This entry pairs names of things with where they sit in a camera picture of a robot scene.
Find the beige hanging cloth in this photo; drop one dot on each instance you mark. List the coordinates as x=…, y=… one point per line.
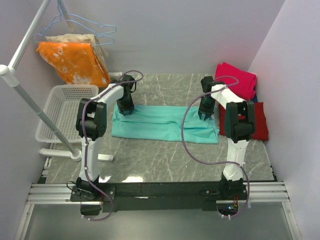
x=82, y=38

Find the blue wire hanger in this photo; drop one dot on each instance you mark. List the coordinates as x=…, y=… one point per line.
x=109, y=40
x=75, y=22

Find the pink folded t shirt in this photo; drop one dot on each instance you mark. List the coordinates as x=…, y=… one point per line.
x=247, y=81

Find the aluminium rail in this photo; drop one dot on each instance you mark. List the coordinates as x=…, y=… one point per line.
x=59, y=194

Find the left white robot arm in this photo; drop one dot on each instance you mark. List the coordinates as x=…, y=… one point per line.
x=91, y=124

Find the teal t shirt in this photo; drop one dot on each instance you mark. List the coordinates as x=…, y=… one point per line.
x=163, y=123

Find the white plastic laundry basket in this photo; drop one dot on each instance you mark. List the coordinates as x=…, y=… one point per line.
x=62, y=107

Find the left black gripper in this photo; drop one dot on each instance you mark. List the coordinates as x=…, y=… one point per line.
x=130, y=107

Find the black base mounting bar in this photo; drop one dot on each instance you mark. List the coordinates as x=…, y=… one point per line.
x=147, y=196

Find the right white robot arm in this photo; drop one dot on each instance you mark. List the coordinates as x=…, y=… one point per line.
x=239, y=124

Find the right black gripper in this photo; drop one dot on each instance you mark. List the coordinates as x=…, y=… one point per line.
x=208, y=112

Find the dark red folded t shirt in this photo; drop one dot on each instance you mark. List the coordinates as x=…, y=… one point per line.
x=261, y=132

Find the blue folded t shirt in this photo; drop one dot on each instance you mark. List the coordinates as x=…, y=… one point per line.
x=254, y=96

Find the orange patterned cloth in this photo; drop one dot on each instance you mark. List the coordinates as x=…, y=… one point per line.
x=75, y=63

